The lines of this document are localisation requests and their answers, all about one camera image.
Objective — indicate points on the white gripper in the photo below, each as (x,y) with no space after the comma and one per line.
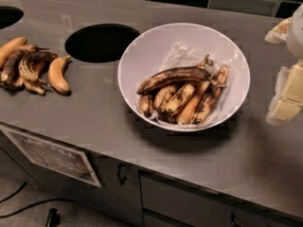
(295,35)

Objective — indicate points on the dark brown top banana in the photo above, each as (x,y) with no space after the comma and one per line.
(177,74)

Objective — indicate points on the right spotted banana in bowl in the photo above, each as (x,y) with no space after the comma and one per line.
(210,98)

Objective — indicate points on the spotted banana in bowl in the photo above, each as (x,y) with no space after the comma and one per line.
(210,98)
(163,97)
(182,96)

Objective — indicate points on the yellow orange banana in bowl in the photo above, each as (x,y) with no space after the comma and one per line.
(185,114)

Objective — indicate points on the left spotted banana in bowl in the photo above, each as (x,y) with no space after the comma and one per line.
(163,97)

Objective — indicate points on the white bowl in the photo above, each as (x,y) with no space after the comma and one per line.
(147,54)

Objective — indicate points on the small leftmost banana in bowl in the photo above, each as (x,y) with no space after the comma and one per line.
(146,105)

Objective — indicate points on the yellow banana on counter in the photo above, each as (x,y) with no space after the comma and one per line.
(56,77)

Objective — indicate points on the dark curved banana on counter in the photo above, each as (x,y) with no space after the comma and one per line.
(30,68)

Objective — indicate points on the blackened banana on counter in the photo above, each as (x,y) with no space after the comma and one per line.
(10,77)

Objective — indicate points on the yellow banana at left edge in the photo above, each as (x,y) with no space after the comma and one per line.
(7,49)

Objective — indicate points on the landfill sign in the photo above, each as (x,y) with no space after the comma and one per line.
(57,157)

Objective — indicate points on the black floor object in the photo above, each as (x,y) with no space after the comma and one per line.
(53,218)

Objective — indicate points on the black drawer handle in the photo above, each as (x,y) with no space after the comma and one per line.
(233,221)

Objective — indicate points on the black cabinet handle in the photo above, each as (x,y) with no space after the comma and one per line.
(121,178)

